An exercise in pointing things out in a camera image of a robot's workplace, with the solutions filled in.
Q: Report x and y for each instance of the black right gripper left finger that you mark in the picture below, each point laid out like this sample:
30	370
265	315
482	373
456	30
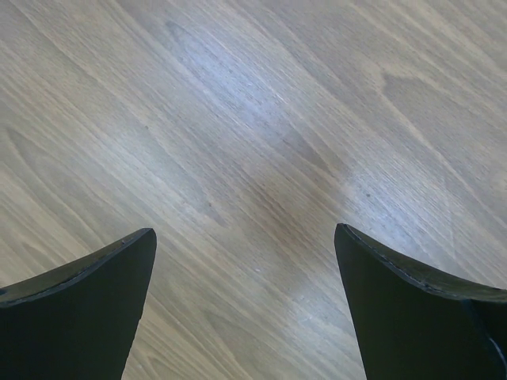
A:
78	321

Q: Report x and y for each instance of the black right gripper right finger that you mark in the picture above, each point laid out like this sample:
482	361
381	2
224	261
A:
413	321

